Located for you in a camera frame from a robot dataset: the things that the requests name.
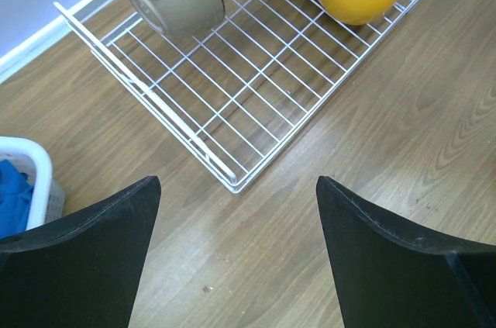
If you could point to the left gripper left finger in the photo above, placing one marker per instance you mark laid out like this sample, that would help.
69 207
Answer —
84 269

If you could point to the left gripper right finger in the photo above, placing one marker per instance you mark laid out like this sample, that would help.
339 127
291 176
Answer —
392 272

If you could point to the white wire dish rack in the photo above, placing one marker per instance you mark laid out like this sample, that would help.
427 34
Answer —
238 94

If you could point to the white laundry basket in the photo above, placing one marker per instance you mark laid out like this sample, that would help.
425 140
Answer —
32 160

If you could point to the bright blue cloth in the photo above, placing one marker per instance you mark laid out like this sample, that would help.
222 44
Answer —
16 197

